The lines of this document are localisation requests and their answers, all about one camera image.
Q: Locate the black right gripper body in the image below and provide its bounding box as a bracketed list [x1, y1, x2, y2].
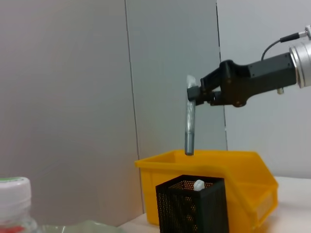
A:
[219, 52, 300, 108]

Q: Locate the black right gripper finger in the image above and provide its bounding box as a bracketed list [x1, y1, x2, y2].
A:
[187, 67, 222, 105]
[209, 90, 222, 107]

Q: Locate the grey marker pen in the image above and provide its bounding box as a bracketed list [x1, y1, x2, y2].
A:
[184, 74, 197, 156]

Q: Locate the clear green-label water bottle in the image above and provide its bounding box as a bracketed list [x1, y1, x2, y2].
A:
[0, 176, 39, 233]

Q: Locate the black mesh pen holder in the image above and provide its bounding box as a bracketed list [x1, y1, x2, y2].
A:
[155, 174, 230, 233]

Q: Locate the yellow plastic bin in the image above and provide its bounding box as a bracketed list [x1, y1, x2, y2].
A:
[135, 150, 279, 231]

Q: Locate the right arm cable plug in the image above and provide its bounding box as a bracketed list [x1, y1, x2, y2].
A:
[261, 24, 311, 61]

